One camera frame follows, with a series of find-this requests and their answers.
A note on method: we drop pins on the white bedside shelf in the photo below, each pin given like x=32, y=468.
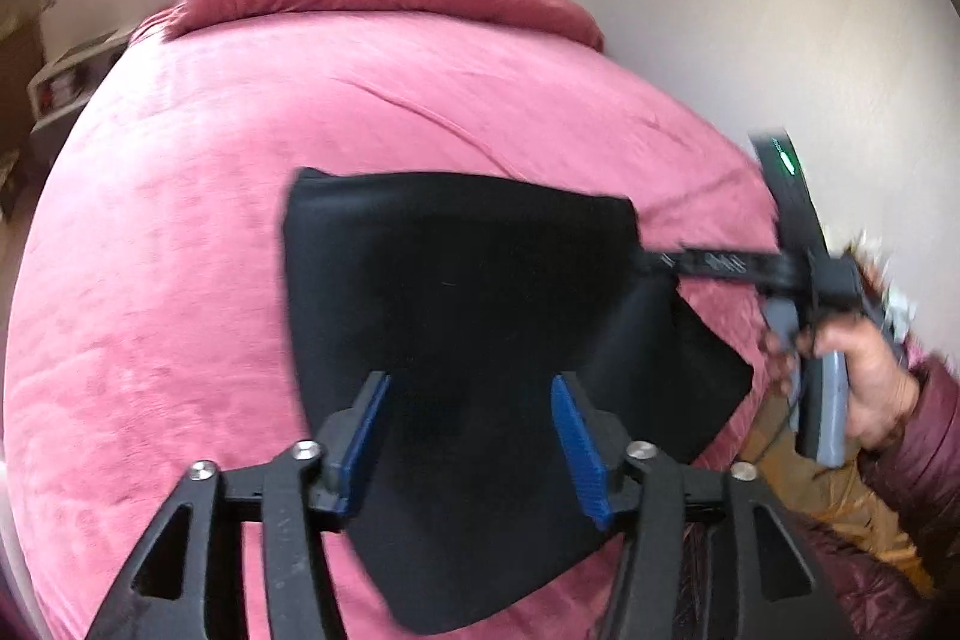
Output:
x=71, y=74

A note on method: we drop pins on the maroon puffer jacket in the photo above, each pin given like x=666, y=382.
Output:
x=847, y=595

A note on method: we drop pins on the tan cloth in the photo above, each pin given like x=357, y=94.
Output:
x=832, y=505

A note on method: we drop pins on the person's right hand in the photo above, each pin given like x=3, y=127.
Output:
x=877, y=377

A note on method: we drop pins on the pink bed blanket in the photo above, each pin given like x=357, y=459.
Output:
x=187, y=235

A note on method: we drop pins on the black pants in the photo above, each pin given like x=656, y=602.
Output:
x=465, y=310

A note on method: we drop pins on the person's right forearm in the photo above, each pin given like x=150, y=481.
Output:
x=919, y=445

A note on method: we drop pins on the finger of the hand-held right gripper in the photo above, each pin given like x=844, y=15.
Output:
x=720, y=266

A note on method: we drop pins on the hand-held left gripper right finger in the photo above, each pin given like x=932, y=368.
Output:
x=579, y=452

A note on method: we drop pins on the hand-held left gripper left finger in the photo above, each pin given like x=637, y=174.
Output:
x=367, y=431

